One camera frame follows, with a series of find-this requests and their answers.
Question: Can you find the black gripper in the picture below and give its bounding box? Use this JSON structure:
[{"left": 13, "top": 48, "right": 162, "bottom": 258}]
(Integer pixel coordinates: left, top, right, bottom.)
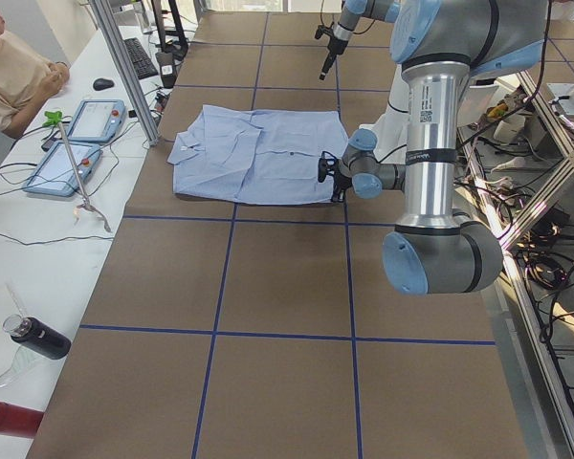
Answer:
[
  {"left": 320, "top": 35, "right": 348, "bottom": 80},
  {"left": 331, "top": 174, "right": 352, "bottom": 203}
]

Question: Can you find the light blue striped shirt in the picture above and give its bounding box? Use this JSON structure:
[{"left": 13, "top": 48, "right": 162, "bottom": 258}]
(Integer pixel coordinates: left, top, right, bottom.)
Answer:
[{"left": 167, "top": 105, "right": 348, "bottom": 206}]

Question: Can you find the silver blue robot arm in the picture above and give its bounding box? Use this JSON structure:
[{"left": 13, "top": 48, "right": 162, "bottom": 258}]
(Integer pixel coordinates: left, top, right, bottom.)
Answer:
[
  {"left": 318, "top": 1, "right": 552, "bottom": 295},
  {"left": 315, "top": 0, "right": 401, "bottom": 80}
]

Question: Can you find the black keyboard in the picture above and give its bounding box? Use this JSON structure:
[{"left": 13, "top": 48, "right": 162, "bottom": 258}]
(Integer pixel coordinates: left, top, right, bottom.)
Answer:
[{"left": 123, "top": 38, "right": 158, "bottom": 79}]

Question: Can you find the black computer mouse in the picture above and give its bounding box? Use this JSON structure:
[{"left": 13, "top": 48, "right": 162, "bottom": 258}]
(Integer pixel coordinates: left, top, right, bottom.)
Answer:
[{"left": 92, "top": 77, "right": 115, "bottom": 91}]

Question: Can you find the upper blue teach pendant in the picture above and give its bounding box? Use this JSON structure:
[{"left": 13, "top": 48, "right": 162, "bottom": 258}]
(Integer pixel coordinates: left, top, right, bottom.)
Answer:
[{"left": 67, "top": 99, "right": 127, "bottom": 144}]

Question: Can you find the blue teach pendant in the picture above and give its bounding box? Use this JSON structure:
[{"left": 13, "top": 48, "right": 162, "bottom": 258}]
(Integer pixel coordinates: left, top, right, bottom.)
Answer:
[
  {"left": 22, "top": 141, "right": 101, "bottom": 197},
  {"left": 67, "top": 99, "right": 127, "bottom": 144}
]

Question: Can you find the lower blue teach pendant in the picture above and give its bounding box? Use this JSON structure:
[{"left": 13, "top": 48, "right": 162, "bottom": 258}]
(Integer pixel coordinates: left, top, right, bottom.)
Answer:
[{"left": 22, "top": 141, "right": 101, "bottom": 197}]

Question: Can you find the metal stand with green clip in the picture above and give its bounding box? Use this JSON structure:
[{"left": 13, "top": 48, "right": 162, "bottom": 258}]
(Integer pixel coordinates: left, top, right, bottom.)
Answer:
[{"left": 44, "top": 111, "right": 112, "bottom": 233}]

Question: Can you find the person in beige shirt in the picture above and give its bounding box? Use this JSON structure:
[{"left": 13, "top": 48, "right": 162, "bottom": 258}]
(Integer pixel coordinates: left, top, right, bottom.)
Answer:
[{"left": 0, "top": 13, "right": 70, "bottom": 139}]

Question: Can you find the black drink bottle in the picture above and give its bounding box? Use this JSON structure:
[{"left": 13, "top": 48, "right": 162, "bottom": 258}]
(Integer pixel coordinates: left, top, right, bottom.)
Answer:
[{"left": 3, "top": 314, "right": 71, "bottom": 360}]

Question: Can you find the red cylinder bottle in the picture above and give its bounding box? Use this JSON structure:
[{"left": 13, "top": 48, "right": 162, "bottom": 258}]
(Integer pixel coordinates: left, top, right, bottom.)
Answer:
[{"left": 0, "top": 401, "right": 44, "bottom": 439}]

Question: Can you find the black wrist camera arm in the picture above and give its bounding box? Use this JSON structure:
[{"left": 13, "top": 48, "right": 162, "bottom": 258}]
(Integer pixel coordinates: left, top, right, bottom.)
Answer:
[
  {"left": 314, "top": 23, "right": 334, "bottom": 40},
  {"left": 318, "top": 150, "right": 339, "bottom": 183}
]

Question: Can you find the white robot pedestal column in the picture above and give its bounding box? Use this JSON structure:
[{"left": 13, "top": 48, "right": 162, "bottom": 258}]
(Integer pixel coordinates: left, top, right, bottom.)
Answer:
[{"left": 360, "top": 64, "right": 409, "bottom": 164}]

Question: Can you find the grey aluminium frame post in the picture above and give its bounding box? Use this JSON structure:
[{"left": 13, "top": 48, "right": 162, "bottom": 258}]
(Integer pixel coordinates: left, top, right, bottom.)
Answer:
[{"left": 89, "top": 0, "right": 159, "bottom": 146}]

